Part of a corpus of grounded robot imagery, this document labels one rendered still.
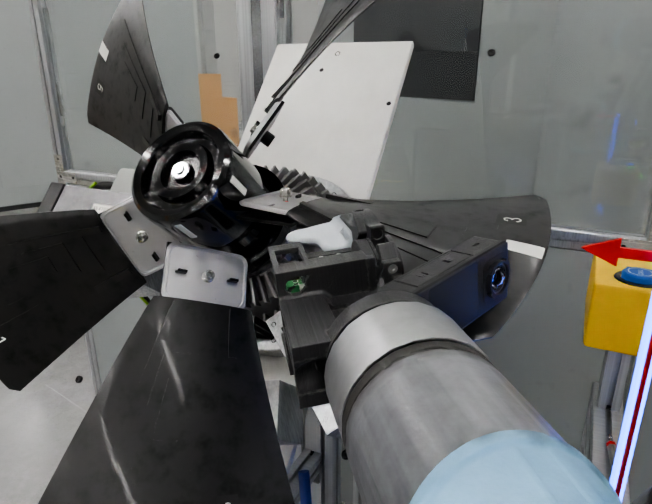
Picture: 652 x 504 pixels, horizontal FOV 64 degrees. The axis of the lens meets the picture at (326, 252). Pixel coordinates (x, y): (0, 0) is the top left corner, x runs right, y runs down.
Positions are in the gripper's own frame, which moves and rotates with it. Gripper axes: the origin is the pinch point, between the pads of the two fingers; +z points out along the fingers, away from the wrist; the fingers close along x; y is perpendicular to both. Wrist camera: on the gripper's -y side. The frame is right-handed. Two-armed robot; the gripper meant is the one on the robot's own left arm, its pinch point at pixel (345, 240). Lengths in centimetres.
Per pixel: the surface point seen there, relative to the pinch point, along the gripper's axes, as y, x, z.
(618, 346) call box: -34.8, 22.4, 7.6
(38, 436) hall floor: 98, 108, 140
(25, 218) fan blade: 33.1, -1.3, 21.7
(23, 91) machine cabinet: 190, -15, 515
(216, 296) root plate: 12.6, 7.2, 9.4
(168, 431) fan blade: 18.2, 15.0, -1.0
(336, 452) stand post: -2, 60, 43
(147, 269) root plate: 20.6, 6.3, 18.8
